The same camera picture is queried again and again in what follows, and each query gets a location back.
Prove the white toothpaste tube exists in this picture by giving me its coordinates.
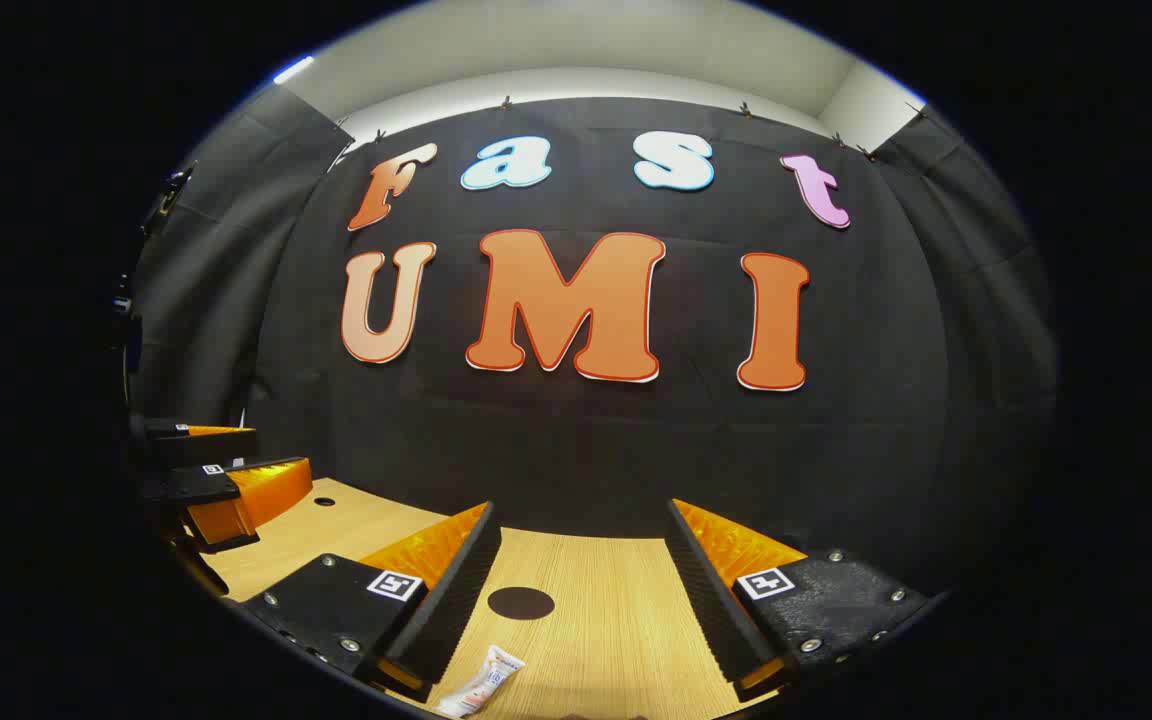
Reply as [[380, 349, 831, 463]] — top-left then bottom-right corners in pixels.
[[433, 645, 527, 719]]

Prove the black round coaster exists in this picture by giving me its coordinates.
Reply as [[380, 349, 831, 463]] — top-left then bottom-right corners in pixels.
[[487, 586, 556, 622]]

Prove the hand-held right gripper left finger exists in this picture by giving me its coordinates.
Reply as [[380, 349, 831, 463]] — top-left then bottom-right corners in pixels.
[[236, 500, 503, 703]]

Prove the dark equipment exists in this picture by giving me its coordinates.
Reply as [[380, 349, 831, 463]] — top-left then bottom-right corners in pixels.
[[108, 163, 199, 351]]

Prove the black backdrop cloth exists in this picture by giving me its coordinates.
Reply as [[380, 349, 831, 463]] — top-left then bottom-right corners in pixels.
[[126, 85, 1057, 601]]

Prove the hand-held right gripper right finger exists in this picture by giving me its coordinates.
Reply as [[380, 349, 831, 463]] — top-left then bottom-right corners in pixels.
[[664, 498, 932, 703]]

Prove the wooden desktop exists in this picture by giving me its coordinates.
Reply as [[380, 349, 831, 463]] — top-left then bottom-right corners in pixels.
[[198, 478, 787, 720]]

